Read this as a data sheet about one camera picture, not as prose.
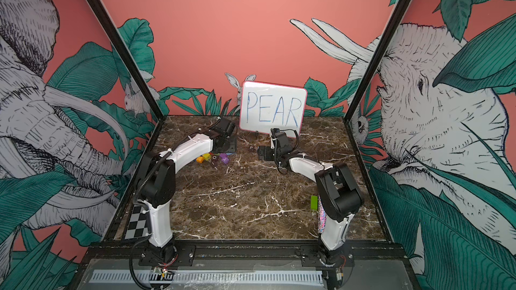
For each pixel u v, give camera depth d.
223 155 1.04
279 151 0.74
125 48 0.91
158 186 0.51
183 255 0.73
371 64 0.95
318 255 0.73
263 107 1.05
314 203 0.87
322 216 0.81
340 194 0.49
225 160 1.01
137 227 0.78
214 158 1.01
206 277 0.70
